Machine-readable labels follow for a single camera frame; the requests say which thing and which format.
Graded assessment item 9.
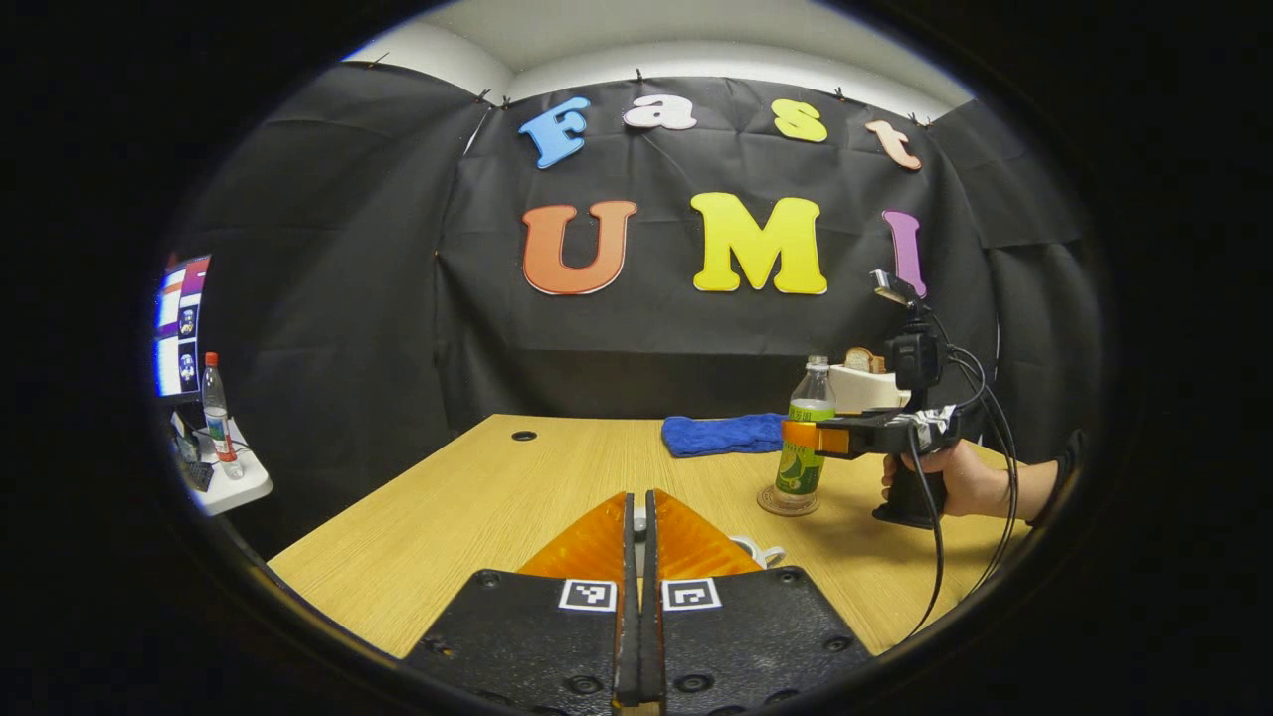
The white side table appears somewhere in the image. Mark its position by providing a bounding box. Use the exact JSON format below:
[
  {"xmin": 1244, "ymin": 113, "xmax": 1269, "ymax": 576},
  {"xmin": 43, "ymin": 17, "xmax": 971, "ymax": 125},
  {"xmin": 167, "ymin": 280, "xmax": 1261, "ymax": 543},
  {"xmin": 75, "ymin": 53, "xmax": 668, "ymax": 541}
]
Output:
[{"xmin": 174, "ymin": 413, "xmax": 274, "ymax": 516}]

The blue towel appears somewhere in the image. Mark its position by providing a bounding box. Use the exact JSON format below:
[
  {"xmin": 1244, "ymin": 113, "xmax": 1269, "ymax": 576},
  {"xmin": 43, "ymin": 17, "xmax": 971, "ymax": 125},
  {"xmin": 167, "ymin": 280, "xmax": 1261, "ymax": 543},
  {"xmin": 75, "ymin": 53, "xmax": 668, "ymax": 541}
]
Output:
[{"xmin": 661, "ymin": 413, "xmax": 789, "ymax": 458}]

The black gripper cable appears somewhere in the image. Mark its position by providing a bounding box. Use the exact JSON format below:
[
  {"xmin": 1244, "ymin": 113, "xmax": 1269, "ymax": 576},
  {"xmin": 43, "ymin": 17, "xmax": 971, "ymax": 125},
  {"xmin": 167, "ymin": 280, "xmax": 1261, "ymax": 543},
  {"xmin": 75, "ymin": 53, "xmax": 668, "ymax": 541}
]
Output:
[
  {"xmin": 930, "ymin": 313, "xmax": 1022, "ymax": 598},
  {"xmin": 900, "ymin": 423, "xmax": 946, "ymax": 639}
]

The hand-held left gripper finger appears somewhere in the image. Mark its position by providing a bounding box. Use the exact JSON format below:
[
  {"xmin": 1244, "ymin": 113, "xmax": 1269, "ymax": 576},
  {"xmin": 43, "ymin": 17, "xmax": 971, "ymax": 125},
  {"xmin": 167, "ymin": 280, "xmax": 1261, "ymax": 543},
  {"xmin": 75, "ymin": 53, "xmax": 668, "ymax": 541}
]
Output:
[
  {"xmin": 641, "ymin": 487, "xmax": 876, "ymax": 716},
  {"xmin": 403, "ymin": 490, "xmax": 643, "ymax": 716}
]

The red cap plastic bottle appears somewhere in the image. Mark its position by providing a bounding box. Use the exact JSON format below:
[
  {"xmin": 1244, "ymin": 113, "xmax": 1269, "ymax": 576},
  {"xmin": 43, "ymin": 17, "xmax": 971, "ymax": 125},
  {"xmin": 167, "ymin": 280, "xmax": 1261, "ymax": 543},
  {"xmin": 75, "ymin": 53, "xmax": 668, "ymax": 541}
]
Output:
[{"xmin": 201, "ymin": 351, "xmax": 245, "ymax": 481}]

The black backdrop cloth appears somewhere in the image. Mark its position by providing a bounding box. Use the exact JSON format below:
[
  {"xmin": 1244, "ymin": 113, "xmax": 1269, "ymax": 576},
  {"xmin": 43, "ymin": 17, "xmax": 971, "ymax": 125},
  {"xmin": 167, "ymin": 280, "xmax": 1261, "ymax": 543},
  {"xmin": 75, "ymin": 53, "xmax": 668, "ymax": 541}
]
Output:
[{"xmin": 174, "ymin": 62, "xmax": 1105, "ymax": 558}]

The round brown coaster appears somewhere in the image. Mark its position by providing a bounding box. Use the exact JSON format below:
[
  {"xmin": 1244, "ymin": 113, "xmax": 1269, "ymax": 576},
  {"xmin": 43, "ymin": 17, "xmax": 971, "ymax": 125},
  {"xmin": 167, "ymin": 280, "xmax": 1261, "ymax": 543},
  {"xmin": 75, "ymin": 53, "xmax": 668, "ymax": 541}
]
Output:
[{"xmin": 756, "ymin": 484, "xmax": 822, "ymax": 518}]

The computer monitor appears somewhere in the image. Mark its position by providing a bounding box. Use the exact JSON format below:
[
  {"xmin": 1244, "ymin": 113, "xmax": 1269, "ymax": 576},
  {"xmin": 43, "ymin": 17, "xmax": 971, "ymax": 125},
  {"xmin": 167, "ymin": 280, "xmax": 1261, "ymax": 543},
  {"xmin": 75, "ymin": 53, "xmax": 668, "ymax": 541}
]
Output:
[{"xmin": 152, "ymin": 255, "xmax": 212, "ymax": 401}]

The white toaster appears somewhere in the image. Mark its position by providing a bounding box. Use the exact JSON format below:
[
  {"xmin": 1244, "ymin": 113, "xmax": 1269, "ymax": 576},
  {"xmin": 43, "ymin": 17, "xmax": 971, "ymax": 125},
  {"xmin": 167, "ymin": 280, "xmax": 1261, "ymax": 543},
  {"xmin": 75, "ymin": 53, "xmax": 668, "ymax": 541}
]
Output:
[{"xmin": 830, "ymin": 363, "xmax": 911, "ymax": 415}]

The green label water bottle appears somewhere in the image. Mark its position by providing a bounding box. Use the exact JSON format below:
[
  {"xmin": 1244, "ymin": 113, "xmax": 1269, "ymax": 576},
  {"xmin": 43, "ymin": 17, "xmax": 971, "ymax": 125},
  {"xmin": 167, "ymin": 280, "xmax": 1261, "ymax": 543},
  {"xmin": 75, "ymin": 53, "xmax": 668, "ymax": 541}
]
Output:
[{"xmin": 774, "ymin": 355, "xmax": 838, "ymax": 513}]

